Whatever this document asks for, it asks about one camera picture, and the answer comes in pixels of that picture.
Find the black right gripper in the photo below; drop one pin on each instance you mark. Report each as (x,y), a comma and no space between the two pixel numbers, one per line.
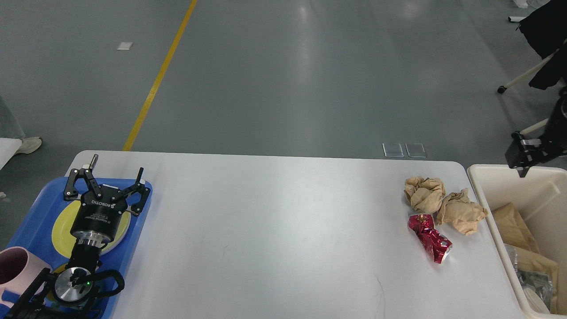
(522,153)

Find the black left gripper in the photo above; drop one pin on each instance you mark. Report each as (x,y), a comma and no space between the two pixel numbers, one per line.
(99,217)

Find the yellow plastic plate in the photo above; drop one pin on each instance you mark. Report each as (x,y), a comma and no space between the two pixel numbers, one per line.
(61,238)

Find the brown paper bag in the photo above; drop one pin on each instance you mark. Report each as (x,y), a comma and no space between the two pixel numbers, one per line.
(513,229)
(536,263)

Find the beige napkin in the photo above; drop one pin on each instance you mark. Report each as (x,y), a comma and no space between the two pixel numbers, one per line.
(424,195)
(463,214)

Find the pink ribbed mug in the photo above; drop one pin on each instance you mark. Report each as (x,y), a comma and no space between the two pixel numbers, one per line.
(18,269)

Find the clear plastic wrap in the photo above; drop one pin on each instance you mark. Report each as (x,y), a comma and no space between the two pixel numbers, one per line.
(533,281)

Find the white paper cup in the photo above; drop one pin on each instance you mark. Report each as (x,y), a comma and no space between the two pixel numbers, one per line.
(535,302)

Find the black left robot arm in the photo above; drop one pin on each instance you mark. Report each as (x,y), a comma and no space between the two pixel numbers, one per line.
(73,289)

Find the cream plastic bin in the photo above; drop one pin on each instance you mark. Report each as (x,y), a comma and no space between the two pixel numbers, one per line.
(541,198)

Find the brown paper bag in bin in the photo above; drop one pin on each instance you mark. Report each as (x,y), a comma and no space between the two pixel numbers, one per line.
(513,229)

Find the white shoe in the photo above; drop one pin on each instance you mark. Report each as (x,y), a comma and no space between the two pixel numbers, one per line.
(29,145)

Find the red foil wrapper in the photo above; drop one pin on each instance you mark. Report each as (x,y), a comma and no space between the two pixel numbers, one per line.
(435,244)

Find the black jacket on chair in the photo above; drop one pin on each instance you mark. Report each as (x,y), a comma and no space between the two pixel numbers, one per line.
(545,30)

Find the floor outlet plates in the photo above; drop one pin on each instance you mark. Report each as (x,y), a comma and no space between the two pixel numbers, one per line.
(400,150)

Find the white desk frame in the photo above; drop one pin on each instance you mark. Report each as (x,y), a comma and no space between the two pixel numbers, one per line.
(515,19)

